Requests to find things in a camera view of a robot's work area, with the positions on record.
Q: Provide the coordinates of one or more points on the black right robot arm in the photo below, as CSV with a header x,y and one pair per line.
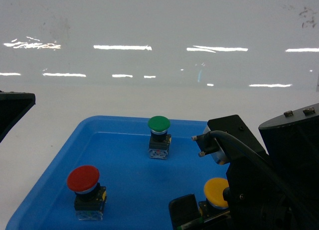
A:
x,y
289,157

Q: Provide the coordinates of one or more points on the red mushroom push button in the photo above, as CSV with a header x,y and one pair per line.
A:
x,y
90,196

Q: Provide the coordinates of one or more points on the white whiteboard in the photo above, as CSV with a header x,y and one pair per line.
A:
x,y
267,44

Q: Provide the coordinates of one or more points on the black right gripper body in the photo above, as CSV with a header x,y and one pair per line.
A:
x,y
255,203

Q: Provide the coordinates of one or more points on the yellow mushroom push button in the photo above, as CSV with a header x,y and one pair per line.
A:
x,y
214,203

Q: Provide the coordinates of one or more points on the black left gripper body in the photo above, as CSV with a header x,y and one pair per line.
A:
x,y
13,106

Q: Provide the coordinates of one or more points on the green mushroom push button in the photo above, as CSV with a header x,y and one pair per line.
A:
x,y
160,140

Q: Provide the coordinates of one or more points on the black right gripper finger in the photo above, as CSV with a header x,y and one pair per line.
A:
x,y
184,212

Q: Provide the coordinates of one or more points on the blue plastic tray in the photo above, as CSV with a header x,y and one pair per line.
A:
x,y
139,188

